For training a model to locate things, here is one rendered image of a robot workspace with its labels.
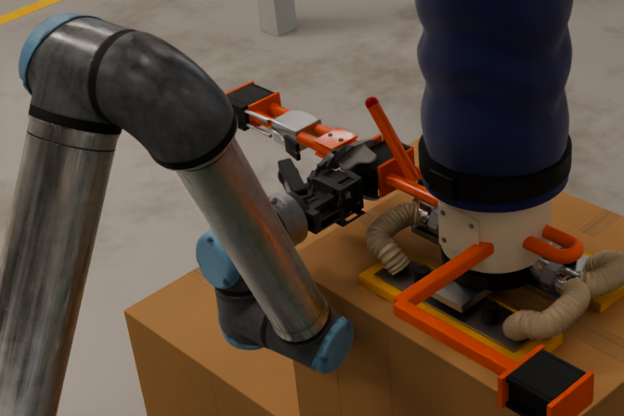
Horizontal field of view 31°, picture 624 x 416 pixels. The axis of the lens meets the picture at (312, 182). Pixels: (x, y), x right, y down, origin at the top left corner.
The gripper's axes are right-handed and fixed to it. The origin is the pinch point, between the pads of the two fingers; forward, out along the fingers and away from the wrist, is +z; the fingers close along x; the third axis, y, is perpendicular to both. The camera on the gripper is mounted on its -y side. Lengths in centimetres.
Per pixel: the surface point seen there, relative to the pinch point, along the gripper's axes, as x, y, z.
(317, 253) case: -12.7, -0.9, -13.1
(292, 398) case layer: -53, -13, -14
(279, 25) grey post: -104, -241, 180
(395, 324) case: -12.6, 22.5, -18.6
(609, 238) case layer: -53, 3, 71
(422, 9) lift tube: 37.3, 23.8, -10.3
